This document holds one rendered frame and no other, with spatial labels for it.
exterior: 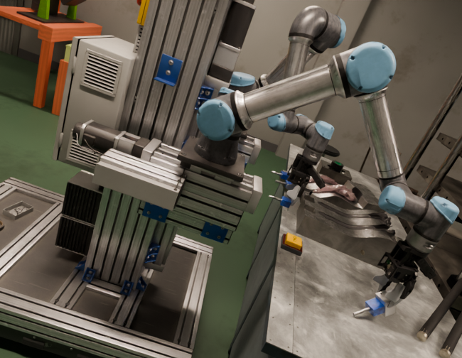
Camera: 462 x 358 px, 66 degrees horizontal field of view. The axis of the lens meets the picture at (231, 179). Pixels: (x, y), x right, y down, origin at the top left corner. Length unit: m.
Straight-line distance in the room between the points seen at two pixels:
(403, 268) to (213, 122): 0.68
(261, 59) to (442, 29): 2.27
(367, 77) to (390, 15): 4.35
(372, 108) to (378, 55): 0.21
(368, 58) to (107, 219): 1.18
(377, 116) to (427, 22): 4.36
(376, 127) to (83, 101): 0.99
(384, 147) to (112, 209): 1.07
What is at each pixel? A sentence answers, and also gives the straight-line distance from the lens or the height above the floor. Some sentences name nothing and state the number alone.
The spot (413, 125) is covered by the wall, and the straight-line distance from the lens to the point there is 5.63.
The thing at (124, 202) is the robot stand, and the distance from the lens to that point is 1.55.
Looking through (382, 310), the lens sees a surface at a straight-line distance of 1.26.
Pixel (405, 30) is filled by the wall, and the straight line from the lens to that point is 5.37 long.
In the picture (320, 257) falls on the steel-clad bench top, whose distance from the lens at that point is 1.44.
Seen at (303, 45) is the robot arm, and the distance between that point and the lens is 1.44.
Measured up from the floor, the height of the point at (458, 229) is 0.92.
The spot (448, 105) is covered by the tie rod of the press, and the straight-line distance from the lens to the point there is 2.80.
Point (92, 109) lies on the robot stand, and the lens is 1.41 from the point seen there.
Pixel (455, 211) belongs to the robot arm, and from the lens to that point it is 1.13.
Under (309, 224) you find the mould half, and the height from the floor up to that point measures 0.86.
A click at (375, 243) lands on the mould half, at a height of 0.89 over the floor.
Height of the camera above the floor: 1.46
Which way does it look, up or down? 23 degrees down
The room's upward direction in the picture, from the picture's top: 22 degrees clockwise
